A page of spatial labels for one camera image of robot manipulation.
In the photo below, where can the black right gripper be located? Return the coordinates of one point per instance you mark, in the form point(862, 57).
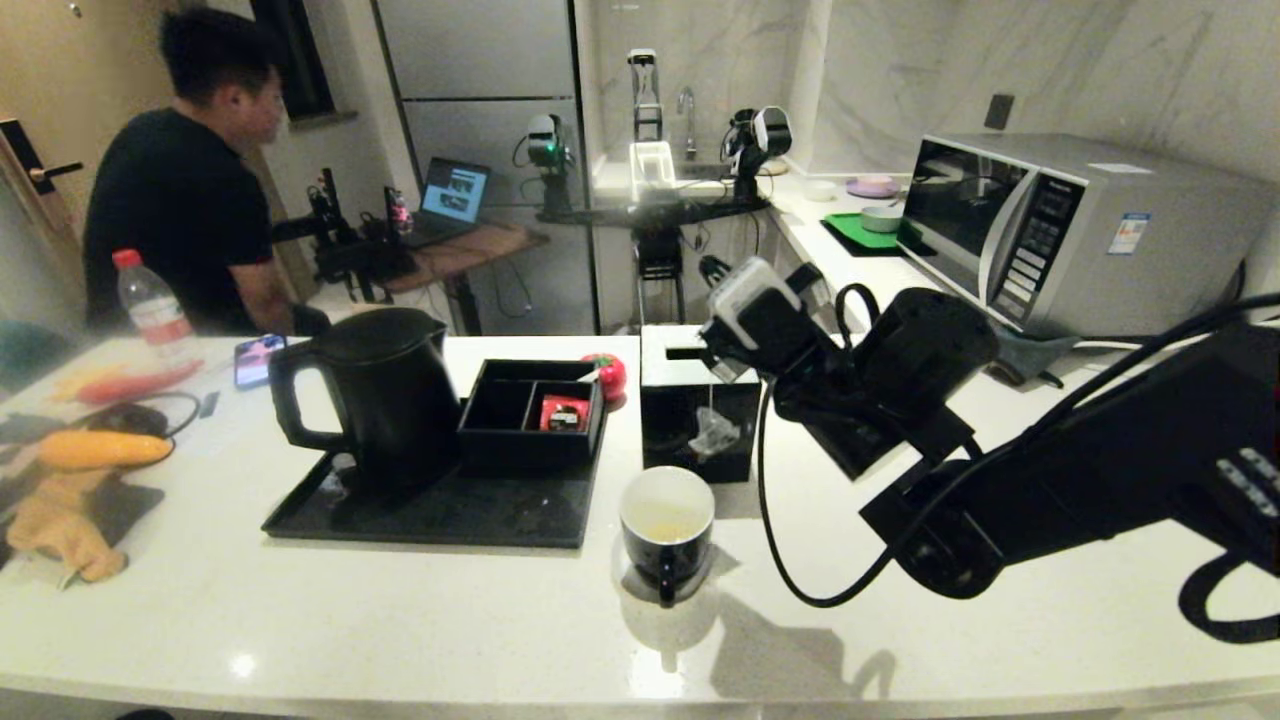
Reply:
point(810, 385)

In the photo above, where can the black electric kettle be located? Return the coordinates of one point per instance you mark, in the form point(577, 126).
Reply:
point(395, 400)

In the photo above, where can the red tea packet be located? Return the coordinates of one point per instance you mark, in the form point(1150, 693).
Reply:
point(555, 415)

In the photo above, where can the black tissue box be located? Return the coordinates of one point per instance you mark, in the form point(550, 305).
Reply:
point(670, 420)

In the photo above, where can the red tomato kitchen timer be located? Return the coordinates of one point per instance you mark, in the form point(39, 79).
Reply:
point(610, 377)

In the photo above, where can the green tray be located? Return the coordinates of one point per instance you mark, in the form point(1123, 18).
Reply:
point(850, 230)

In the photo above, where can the small white bowl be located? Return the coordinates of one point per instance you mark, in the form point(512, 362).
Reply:
point(820, 189)

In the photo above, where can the black mug white inside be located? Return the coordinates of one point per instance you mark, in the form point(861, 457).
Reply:
point(665, 560)

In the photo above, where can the grey bowl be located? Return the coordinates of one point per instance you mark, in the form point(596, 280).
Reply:
point(880, 220)

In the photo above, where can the black compartment organizer box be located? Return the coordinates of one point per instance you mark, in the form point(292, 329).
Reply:
point(500, 410)

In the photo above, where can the purple plate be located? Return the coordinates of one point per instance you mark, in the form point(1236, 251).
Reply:
point(872, 187)

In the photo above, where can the chrome faucet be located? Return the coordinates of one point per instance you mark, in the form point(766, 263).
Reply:
point(690, 130)

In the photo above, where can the wooden desk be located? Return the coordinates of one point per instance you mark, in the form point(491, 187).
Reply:
point(470, 255)

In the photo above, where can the open laptop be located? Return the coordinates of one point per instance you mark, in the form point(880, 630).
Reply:
point(455, 195)

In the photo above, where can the dark grey cloth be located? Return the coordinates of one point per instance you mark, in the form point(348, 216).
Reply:
point(1040, 355)
point(125, 505)

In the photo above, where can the black serving tray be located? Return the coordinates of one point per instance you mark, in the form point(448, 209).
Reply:
point(440, 520)

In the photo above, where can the silver microwave oven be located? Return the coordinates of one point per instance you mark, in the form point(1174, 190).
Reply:
point(1150, 250)

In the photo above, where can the smartphone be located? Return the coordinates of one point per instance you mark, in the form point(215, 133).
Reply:
point(258, 360)

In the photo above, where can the printed white paper sheet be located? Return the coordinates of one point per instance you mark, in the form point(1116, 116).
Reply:
point(222, 382)

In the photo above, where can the dark window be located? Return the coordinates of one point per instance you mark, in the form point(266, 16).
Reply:
point(300, 60)

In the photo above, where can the plastic water bottle red cap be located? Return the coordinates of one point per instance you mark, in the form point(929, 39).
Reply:
point(155, 310)

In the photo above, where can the seated man black shirt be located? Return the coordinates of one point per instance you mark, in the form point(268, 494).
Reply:
point(170, 200)

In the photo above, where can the red elongated object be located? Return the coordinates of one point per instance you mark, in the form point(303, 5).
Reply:
point(130, 385)

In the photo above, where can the tan cloth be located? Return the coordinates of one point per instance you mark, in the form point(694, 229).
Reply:
point(60, 525)

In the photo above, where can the teal rounded chair back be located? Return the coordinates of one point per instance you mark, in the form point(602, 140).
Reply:
point(30, 352)

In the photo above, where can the tan wooden door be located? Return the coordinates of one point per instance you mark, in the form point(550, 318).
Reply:
point(80, 60)

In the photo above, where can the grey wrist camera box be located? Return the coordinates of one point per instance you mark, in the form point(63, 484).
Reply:
point(750, 300)

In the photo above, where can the dark wall socket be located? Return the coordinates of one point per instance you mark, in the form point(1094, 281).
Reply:
point(998, 112)

